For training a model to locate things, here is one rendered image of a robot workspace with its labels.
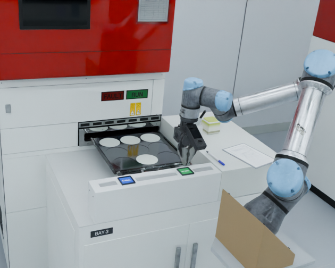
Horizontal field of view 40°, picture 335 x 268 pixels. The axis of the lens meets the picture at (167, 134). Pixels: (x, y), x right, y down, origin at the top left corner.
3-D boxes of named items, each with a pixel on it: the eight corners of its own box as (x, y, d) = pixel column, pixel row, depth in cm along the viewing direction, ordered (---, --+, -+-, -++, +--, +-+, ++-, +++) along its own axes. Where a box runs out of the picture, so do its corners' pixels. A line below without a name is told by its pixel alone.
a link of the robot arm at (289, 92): (332, 73, 180) (213, 105, 192) (332, 60, 170) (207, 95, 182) (340, 99, 176) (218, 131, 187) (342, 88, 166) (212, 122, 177)
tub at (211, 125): (199, 129, 229) (200, 117, 227) (211, 127, 233) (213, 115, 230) (207, 135, 223) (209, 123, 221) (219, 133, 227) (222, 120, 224)
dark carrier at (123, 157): (93, 139, 225) (93, 138, 225) (156, 132, 239) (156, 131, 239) (115, 172, 197) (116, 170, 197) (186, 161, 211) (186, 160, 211)
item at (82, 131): (78, 145, 228) (78, 127, 224) (158, 136, 246) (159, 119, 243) (79, 147, 227) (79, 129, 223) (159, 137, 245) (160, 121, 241)
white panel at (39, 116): (1, 157, 215) (-5, 76, 199) (157, 139, 250) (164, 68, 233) (2, 160, 213) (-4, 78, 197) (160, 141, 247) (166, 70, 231)
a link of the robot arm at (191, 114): (203, 108, 177) (185, 110, 173) (202, 119, 179) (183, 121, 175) (194, 102, 183) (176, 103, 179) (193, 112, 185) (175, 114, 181)
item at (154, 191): (87, 211, 181) (87, 180, 175) (207, 190, 204) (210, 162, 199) (93, 224, 173) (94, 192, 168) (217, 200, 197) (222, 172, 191)
